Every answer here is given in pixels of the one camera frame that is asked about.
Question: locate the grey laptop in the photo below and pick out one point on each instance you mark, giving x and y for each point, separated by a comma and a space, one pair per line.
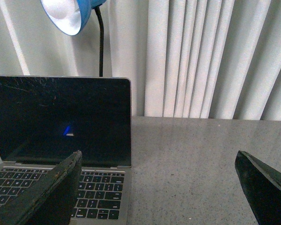
43, 120

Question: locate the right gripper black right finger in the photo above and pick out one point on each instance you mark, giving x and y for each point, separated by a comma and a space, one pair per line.
261, 185

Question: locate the blue desk lamp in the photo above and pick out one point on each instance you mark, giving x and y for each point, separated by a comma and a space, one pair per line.
71, 16

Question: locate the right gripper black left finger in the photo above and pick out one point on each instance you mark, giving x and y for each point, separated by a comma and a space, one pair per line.
50, 201

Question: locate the white pleated curtain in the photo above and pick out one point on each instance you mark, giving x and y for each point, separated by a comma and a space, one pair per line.
218, 59

